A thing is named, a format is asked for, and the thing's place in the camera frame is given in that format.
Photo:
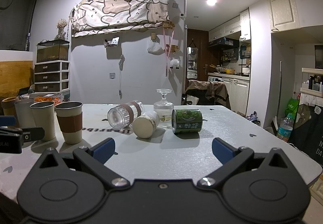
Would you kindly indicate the glass fish tank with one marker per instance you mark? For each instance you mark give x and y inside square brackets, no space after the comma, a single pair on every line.
[53,50]

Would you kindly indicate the black chalkboard sign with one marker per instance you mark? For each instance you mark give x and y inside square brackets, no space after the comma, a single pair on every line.
[309,133]

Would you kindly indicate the white face mask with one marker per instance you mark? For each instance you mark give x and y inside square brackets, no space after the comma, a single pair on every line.
[154,47]

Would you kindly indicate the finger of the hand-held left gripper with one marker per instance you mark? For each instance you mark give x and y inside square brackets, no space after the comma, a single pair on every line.
[7,121]
[32,133]

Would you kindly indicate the white lower kitchen cabinets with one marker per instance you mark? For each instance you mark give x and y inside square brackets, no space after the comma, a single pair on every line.
[234,90]

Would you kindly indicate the dried flower bunch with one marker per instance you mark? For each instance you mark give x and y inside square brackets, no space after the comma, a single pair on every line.
[61,27]

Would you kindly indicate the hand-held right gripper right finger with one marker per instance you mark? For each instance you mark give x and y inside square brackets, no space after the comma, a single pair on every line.
[223,150]

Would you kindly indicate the plastic water bottle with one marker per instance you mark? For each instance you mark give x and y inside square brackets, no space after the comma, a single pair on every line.
[285,128]

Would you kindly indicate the round ceiling light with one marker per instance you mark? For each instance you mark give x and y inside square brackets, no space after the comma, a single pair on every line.
[211,0]

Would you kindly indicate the pink ribbon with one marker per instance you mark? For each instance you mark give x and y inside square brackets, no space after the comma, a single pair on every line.
[167,47]

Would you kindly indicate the beige cup brown sleeve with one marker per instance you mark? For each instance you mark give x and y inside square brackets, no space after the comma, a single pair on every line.
[69,123]

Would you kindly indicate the green printed can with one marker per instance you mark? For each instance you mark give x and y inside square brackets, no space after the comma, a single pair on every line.
[187,121]

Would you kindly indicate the white mop pole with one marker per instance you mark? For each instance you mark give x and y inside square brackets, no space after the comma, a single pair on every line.
[278,95]

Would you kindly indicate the cartoon printed cloth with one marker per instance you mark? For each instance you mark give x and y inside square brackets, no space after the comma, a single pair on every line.
[118,14]

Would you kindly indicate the plain white cup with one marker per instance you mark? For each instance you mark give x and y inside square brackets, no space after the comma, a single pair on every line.
[23,113]

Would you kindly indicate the chair with brown clothing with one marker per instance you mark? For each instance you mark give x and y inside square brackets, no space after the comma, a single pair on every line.
[209,92]

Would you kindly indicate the white drawer unit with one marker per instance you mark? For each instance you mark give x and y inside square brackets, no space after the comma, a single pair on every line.
[51,76]

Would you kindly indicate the tall cream cabinet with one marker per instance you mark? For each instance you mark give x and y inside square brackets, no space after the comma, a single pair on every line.
[285,9]

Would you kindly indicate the wall socket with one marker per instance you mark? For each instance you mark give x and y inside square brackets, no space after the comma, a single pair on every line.
[111,75]

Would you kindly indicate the green shopping bag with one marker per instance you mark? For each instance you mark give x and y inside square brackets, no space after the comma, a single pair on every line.
[292,108]

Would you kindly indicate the clear glass cup brown sleeve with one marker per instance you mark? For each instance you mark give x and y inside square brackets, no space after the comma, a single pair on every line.
[125,116]

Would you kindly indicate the shelf with bottles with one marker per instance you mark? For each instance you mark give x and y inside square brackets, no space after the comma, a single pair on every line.
[313,83]

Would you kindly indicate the white plush sheep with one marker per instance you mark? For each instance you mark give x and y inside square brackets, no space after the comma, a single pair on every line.
[174,62]

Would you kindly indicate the wooden wall hook rack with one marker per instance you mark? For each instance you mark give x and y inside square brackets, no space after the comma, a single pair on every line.
[168,25]

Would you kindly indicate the dark window curtain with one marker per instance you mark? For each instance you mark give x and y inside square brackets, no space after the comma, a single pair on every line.
[15,12]

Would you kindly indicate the hanging wall mirror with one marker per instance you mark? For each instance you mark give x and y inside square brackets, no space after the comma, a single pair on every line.
[192,62]

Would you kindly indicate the orange snack bag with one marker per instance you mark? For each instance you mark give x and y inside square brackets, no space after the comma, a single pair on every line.
[46,99]

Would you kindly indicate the white upper kitchen cabinets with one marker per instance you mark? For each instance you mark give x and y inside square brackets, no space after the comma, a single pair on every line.
[231,27]

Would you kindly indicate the yellow pot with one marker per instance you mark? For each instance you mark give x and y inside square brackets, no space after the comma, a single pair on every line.
[229,71]

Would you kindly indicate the bamboo tan cup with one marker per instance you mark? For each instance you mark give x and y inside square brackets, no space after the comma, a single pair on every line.
[8,108]

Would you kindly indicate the clear glass goblet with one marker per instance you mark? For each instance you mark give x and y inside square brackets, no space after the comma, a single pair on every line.
[163,109]

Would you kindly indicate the black range hood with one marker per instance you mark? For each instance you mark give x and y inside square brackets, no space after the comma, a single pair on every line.
[223,43]

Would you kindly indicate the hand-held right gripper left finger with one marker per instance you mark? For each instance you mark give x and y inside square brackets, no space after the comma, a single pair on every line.
[104,150]

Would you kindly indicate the beige cup steel rim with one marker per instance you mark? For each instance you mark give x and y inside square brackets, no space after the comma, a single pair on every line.
[43,120]

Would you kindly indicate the wooden board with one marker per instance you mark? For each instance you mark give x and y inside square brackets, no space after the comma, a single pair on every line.
[15,77]

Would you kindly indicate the cream lidded jar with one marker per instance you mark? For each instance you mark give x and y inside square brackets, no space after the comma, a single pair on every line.
[146,125]

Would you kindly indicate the white kitchen cabinets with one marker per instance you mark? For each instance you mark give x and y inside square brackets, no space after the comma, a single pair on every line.
[231,27]
[234,90]

